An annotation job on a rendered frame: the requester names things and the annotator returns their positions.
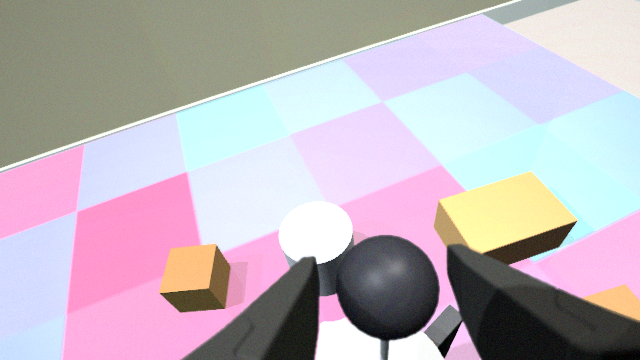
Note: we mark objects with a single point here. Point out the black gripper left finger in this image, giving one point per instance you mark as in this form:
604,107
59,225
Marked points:
282,323

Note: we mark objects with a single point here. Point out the pale yellow block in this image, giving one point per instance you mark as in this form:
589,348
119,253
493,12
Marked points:
509,220

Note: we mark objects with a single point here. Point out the glass french press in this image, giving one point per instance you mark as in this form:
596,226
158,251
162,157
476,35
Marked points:
389,290

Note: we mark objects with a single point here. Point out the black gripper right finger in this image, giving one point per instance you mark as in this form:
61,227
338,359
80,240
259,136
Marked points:
511,315

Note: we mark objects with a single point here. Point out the grey cylinder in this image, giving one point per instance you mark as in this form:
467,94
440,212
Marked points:
319,229

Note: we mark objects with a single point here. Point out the orange cube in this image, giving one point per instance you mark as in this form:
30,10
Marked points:
619,299
196,279

